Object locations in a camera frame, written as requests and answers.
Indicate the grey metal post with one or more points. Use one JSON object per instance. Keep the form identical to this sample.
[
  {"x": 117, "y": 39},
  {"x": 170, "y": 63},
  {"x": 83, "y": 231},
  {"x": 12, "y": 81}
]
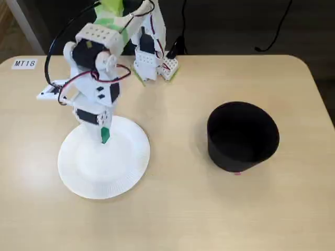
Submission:
[{"x": 28, "y": 26}]

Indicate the white paper plate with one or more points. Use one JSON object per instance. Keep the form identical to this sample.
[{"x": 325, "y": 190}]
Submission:
[{"x": 104, "y": 167}]

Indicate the wrist camera board white mount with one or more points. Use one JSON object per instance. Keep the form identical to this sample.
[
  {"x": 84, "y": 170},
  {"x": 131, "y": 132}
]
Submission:
[{"x": 48, "y": 92}]

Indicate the black round pot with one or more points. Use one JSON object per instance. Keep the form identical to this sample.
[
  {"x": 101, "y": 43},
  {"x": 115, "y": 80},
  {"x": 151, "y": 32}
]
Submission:
[{"x": 243, "y": 141}]

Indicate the green rectangular block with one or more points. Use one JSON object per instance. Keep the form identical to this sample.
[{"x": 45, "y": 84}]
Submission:
[{"x": 105, "y": 134}]

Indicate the green tape strip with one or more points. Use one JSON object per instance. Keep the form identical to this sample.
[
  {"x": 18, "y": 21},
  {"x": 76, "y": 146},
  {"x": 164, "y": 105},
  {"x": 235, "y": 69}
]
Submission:
[{"x": 138, "y": 77}]

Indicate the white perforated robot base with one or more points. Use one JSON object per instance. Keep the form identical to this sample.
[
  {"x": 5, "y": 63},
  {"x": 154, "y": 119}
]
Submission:
[{"x": 147, "y": 65}]

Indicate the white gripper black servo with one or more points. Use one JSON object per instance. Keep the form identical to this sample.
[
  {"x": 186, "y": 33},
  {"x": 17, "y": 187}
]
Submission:
[{"x": 87, "y": 116}]

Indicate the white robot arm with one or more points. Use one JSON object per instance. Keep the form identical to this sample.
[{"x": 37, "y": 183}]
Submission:
[{"x": 96, "y": 36}]

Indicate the white MT18 label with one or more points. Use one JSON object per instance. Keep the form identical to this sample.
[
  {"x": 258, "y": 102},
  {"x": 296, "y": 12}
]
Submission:
[{"x": 24, "y": 63}]

